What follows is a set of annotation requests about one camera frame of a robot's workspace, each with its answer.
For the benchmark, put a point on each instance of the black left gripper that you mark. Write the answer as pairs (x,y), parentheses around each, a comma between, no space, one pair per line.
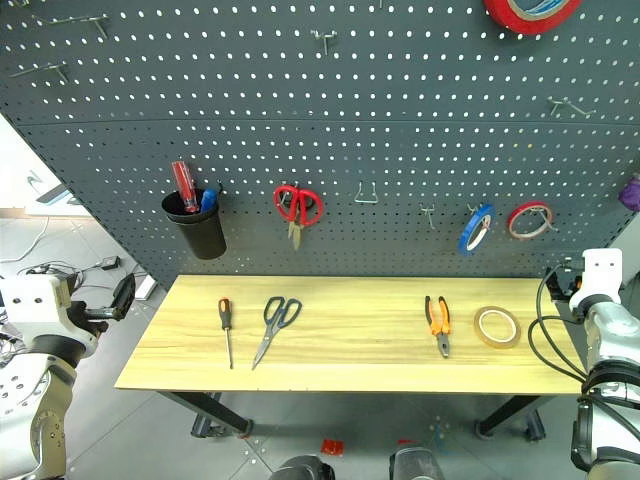
(82,317)

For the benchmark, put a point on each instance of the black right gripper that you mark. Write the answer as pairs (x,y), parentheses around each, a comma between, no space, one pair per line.
(560,286)

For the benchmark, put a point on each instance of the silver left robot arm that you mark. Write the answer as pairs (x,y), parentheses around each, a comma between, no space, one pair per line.
(30,400)

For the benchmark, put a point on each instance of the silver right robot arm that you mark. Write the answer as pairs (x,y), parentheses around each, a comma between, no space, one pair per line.
(612,350)

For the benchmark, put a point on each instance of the white flat box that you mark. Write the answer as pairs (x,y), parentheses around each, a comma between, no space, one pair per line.
(146,288)

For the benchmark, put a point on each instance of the black power adapter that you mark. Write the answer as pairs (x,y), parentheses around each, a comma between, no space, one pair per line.
(109,263)

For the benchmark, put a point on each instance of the metal hook holding red tape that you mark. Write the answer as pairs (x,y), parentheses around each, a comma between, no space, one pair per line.
(542,216)

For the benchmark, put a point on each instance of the thin red tape roll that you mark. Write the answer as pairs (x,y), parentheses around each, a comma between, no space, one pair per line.
(513,225)

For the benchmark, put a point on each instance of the tan transparent tape roll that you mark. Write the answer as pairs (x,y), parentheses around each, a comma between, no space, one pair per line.
(480,332)

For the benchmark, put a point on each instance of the blue tape roll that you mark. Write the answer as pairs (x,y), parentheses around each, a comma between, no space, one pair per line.
(467,241)

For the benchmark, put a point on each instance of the black plastic cup holder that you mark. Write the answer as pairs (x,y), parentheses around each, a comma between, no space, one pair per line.
(202,235)

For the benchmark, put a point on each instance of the purple object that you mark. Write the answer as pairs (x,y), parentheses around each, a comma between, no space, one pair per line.
(632,194)

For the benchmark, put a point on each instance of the white sign with blue print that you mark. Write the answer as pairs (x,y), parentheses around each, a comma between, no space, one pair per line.
(45,195)

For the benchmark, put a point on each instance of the black metal table leg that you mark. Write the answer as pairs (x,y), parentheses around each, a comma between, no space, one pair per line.
(510,412)
(215,407)

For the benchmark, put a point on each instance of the small metal pegboard hook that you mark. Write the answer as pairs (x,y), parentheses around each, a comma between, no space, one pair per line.
(428,215)

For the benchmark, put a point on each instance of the long double metal pegboard hook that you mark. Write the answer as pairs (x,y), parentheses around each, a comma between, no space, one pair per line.
(40,71)
(570,106)
(70,19)

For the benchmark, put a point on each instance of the dark rounded shape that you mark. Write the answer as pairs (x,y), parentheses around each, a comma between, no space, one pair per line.
(300,469)
(415,465)

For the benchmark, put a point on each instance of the red piece on floor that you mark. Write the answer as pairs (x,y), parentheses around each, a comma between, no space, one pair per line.
(332,447)

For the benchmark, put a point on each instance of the large wide red tape roll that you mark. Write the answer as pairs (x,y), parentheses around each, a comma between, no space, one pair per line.
(530,25)

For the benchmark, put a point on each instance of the dark grey perforated pegboard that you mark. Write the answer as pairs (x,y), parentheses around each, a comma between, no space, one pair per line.
(350,125)

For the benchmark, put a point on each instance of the short metal pegboard hook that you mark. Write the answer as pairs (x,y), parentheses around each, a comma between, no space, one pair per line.
(325,42)

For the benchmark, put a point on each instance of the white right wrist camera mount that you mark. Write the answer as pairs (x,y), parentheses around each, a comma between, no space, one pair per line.
(597,277)

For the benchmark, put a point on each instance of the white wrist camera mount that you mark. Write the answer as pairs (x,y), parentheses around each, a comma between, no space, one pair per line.
(597,277)
(30,300)

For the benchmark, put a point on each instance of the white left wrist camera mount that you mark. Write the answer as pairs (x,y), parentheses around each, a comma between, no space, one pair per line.
(30,300)

